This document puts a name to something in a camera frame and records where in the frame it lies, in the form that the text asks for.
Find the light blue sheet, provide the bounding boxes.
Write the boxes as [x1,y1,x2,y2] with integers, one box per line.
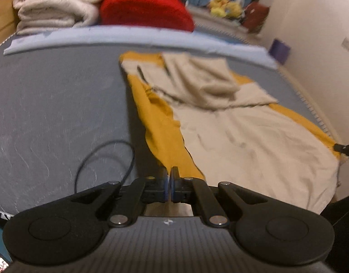
[4,25,279,69]

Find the red fleece blanket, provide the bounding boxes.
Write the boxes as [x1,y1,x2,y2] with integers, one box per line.
[99,0,195,33]

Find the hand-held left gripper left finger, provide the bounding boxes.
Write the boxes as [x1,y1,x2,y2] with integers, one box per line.
[69,167,169,228]

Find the beige and yellow hoodie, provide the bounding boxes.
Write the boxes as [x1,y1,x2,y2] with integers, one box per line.
[119,51,343,215]

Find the grey window ledge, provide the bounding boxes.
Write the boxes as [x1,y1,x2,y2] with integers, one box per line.
[188,5,262,39]

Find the black cable loop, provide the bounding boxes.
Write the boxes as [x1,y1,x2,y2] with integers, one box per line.
[74,139,136,195]

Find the purple bag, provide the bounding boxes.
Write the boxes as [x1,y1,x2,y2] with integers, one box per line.
[269,39,291,65]

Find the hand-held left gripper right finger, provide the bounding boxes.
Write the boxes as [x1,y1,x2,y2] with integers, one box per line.
[170,166,271,228]

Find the white folded duvet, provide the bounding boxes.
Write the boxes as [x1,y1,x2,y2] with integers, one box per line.
[12,0,107,36]

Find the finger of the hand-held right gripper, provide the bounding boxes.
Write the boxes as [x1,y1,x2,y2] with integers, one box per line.
[333,143,349,160]

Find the grey mattress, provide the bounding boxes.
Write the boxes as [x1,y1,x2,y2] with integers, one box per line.
[0,24,343,220]

